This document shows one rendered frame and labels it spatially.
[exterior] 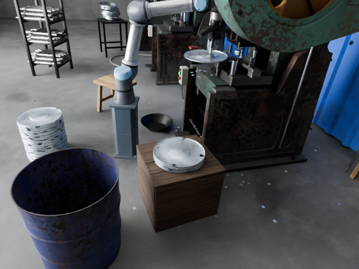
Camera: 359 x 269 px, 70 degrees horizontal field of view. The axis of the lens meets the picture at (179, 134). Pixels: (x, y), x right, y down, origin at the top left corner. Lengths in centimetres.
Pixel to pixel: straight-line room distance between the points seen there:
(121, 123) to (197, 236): 92
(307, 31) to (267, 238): 113
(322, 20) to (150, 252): 147
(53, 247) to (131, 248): 43
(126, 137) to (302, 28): 130
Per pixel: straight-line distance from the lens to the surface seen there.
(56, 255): 126
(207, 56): 174
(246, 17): 133
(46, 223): 110
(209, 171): 138
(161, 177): 132
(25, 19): 373
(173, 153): 141
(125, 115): 182
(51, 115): 207
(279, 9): 150
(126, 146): 196
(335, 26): 164
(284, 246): 164
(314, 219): 186
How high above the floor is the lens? 123
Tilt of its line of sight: 32 degrees down
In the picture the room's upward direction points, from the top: 4 degrees clockwise
